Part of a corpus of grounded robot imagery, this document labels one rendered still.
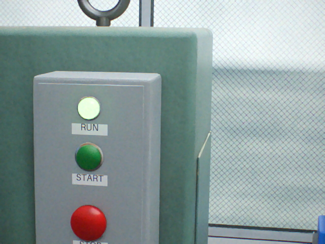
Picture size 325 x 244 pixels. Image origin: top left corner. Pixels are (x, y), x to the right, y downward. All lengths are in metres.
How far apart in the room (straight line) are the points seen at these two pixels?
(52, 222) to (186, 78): 0.17
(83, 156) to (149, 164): 0.05
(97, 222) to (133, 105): 0.10
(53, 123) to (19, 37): 0.11
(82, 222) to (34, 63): 0.16
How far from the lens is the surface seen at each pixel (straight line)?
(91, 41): 0.59
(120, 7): 0.69
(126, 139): 0.53
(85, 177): 0.54
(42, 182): 0.55
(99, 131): 0.53
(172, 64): 0.57
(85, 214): 0.54
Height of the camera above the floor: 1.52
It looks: 9 degrees down
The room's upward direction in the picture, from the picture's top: 1 degrees clockwise
